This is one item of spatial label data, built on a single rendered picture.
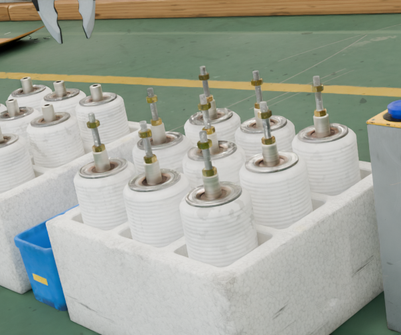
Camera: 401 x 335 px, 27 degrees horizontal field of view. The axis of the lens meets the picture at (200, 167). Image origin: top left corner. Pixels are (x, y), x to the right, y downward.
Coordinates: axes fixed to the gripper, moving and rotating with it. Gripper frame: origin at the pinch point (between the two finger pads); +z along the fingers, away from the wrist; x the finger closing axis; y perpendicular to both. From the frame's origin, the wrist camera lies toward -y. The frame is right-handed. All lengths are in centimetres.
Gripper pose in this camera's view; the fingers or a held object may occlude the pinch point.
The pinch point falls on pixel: (72, 32)
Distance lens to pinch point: 120.7
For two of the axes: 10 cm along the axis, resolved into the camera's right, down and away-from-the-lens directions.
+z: 1.7, 9.2, 3.6
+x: -9.8, 2.0, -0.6
